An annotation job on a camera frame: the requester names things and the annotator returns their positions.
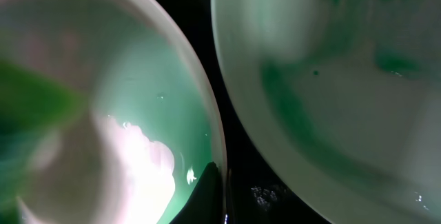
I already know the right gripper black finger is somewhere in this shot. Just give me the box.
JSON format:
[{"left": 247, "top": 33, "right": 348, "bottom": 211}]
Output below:
[{"left": 170, "top": 162, "right": 223, "bottom": 224}]

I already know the white plate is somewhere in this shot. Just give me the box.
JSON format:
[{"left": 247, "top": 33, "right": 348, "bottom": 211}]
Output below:
[{"left": 1, "top": 0, "right": 226, "bottom": 223}]

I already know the green wavy sponge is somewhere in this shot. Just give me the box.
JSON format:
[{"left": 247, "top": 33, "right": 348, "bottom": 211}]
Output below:
[{"left": 1, "top": 60, "right": 85, "bottom": 223}]

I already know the round black tray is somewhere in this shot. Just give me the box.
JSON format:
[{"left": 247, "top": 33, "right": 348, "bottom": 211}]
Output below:
[{"left": 127, "top": 0, "right": 331, "bottom": 224}]

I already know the pale green plate top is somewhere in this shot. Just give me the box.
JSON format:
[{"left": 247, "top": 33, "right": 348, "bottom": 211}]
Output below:
[{"left": 211, "top": 0, "right": 440, "bottom": 223}]

